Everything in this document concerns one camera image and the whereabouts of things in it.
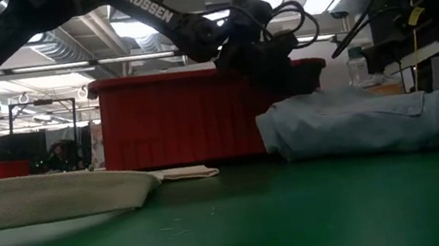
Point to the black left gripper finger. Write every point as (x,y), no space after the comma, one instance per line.
(304,77)
(279,83)

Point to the light blue denim jeans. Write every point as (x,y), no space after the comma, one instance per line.
(355,124)

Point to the white printed tote bag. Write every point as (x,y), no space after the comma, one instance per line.
(39,198)

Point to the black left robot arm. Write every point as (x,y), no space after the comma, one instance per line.
(150,9)

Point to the red plastic laundry basket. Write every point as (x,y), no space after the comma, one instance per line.
(180,120)

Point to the green table mat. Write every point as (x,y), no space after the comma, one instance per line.
(261,230)

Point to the person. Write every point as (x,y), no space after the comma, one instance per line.
(62,155)

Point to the black monitor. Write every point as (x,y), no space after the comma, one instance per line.
(22,146)

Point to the long ceiling light rail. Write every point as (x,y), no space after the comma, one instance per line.
(127,59)

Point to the silver corrugated air duct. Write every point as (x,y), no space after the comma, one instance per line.
(56,49)

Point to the black background stand frame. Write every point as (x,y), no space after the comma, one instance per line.
(42,102)

